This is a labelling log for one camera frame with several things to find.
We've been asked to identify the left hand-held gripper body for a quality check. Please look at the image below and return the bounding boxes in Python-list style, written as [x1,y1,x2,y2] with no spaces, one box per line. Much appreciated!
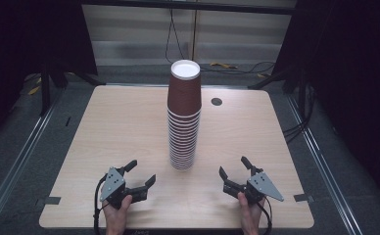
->
[99,166,149,211]

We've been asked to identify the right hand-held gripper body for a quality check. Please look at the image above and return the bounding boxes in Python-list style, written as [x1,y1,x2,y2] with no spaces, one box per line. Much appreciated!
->
[222,171,285,206]

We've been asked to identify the stack of brown paper cups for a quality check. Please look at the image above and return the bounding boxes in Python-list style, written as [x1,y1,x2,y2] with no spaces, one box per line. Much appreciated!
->
[166,59,203,171]

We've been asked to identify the person's right hand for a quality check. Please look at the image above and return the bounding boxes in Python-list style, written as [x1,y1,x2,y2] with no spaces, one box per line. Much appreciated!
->
[237,191,266,235]

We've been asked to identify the person's left hand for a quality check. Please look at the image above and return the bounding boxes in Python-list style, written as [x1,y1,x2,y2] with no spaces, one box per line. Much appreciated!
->
[102,194,134,235]

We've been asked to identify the grey tape piece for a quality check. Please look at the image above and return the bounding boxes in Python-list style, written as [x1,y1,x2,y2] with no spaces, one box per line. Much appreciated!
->
[293,193,315,204]
[35,196,63,207]

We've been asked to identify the black metal stand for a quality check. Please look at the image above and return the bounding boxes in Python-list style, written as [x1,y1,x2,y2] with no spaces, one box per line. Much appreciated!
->
[38,62,107,118]

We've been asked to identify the dark curtain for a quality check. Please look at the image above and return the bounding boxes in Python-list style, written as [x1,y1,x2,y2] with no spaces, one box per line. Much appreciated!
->
[271,0,380,213]
[0,0,98,145]

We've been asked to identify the black overhead bar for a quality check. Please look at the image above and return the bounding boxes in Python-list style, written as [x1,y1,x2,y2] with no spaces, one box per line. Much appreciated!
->
[79,0,298,16]

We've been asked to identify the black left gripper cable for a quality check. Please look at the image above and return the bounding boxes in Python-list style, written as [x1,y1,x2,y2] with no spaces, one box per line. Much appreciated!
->
[92,174,110,235]

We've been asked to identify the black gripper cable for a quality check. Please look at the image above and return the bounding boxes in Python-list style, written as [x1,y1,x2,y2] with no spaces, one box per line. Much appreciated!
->
[92,174,110,235]
[256,196,274,235]

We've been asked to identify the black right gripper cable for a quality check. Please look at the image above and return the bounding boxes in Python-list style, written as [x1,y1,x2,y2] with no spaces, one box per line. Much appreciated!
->
[256,196,274,235]

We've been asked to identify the black cable bundle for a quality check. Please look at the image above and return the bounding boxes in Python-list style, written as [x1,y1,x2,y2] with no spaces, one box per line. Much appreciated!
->
[281,82,317,144]

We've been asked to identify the metal floor rail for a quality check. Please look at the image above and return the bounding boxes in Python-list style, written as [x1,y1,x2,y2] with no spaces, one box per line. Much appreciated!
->
[0,92,64,228]
[285,93,365,235]

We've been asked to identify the black floor cable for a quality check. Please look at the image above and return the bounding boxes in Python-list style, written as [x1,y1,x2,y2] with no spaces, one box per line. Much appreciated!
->
[199,60,276,76]

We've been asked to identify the black hanging cable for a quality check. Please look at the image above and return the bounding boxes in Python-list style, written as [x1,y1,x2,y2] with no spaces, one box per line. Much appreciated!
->
[164,8,199,67]

